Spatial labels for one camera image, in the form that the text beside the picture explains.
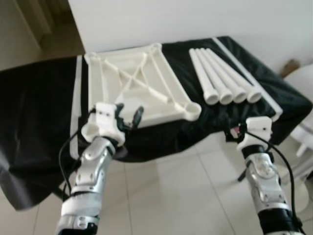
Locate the brown wooden door frame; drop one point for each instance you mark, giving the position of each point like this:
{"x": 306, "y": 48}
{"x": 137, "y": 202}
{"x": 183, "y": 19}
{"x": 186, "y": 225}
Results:
{"x": 39, "y": 19}

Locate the white plastic children table top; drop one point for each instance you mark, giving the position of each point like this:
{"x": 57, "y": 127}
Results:
{"x": 137, "y": 83}

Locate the pink plastic object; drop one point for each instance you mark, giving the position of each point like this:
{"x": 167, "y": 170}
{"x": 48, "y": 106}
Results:
{"x": 236, "y": 130}

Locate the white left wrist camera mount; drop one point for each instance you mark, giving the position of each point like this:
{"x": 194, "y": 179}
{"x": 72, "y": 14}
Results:
{"x": 105, "y": 122}

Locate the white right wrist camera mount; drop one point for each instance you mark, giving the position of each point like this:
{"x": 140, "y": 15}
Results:
{"x": 254, "y": 128}

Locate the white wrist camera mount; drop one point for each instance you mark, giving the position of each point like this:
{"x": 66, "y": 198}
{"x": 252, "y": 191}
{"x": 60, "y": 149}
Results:
{"x": 105, "y": 122}
{"x": 254, "y": 128}

